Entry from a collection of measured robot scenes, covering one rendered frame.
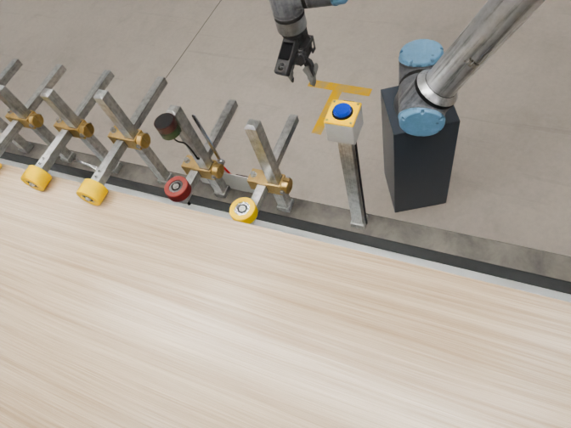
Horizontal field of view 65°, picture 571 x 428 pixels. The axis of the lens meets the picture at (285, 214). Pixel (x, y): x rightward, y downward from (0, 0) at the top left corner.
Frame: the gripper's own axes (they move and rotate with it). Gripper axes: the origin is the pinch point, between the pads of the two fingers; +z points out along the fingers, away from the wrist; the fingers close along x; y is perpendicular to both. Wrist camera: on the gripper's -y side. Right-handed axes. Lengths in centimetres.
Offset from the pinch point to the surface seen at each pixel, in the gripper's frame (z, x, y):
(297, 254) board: 4, -23, -56
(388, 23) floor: 94, 21, 147
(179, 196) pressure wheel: 4, 21, -50
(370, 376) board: 4, -51, -79
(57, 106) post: -14, 69, -40
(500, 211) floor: 94, -72, 28
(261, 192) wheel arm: 8.3, -1.3, -38.8
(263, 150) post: -9.9, -5.8, -35.2
